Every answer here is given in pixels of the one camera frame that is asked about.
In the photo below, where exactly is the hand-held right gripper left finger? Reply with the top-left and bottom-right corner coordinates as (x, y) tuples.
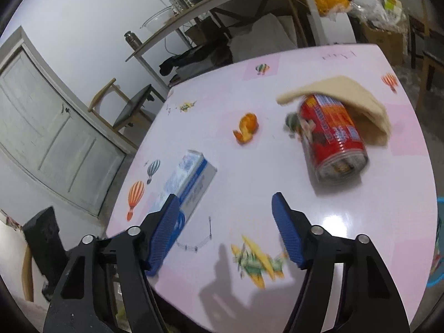
(43, 193), (186, 333)

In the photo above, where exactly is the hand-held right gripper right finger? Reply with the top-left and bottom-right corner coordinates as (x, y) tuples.
(271, 192), (412, 333)

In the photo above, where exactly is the blue white milk carton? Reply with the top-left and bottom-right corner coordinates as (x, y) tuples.
(153, 150), (218, 226)

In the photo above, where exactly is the red drink can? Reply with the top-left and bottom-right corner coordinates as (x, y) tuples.
(298, 94), (369, 182)

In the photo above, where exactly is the orange peel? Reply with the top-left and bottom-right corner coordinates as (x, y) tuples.
(233, 113), (259, 144)

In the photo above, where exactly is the brown paper bag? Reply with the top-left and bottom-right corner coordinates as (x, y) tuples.
(276, 75), (392, 146)

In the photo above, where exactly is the blue plastic basket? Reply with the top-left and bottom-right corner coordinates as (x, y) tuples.
(425, 196), (444, 288)

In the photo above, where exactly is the pink printed table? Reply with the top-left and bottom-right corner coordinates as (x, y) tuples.
(106, 43), (438, 330)

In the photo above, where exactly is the white panelled door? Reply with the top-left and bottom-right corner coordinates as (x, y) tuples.
(0, 26), (137, 217)

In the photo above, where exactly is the wooden chair with black seat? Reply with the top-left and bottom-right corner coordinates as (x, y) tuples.
(407, 0), (444, 91)
(88, 78), (163, 136)

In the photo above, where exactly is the black clothing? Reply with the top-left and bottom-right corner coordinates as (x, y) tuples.
(160, 43), (233, 77)

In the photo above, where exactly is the white cloth sack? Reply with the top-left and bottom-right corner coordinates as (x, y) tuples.
(231, 14), (299, 59)

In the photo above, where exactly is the steel thermos flask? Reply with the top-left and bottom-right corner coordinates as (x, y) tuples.
(124, 31), (143, 50)

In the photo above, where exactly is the small cardboard box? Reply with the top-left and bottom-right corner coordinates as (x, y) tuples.
(185, 17), (229, 44)

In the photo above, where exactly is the white cabinet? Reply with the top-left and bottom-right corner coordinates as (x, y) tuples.
(314, 7), (356, 46)

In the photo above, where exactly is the clear glass bowl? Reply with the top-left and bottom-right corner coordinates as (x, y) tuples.
(140, 5), (174, 30)

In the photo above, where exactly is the long white side table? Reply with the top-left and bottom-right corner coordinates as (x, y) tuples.
(125, 0), (327, 94)

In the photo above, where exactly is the pile of white plastic bags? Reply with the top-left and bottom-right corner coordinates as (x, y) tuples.
(350, 0), (406, 25)

